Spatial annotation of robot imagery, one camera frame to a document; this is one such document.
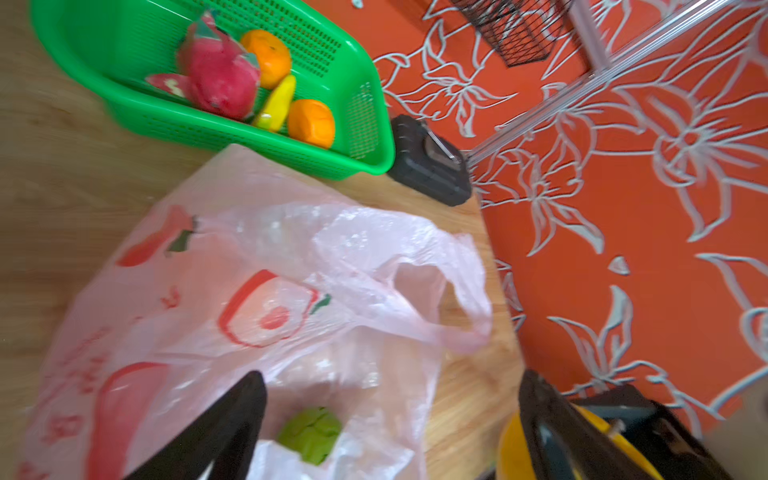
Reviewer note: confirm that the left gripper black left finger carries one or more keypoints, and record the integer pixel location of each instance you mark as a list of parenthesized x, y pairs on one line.
[(220, 442)]

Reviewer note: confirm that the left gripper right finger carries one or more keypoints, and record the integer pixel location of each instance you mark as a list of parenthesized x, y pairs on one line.
[(541, 405)]

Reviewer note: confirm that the green fruit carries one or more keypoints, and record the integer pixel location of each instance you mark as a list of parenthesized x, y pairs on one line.
[(312, 433)]

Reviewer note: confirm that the pink plastic bag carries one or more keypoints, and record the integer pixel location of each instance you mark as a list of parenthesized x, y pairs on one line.
[(251, 266)]

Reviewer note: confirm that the orange fruit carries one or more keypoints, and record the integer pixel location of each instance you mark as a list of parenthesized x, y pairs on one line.
[(273, 56), (312, 122)]

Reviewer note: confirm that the red dragon fruit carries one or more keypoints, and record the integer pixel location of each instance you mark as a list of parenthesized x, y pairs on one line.
[(215, 73)]

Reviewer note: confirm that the black plastic tool case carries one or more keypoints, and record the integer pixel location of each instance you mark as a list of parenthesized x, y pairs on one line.
[(427, 163)]

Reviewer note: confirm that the yellow banana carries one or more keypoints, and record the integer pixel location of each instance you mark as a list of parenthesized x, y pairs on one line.
[(274, 112)]

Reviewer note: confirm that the green plastic basket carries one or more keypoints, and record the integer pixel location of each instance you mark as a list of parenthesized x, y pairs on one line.
[(110, 47)]

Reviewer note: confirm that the black wire wall basket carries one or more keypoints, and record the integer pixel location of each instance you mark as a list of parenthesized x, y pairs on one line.
[(520, 31)]

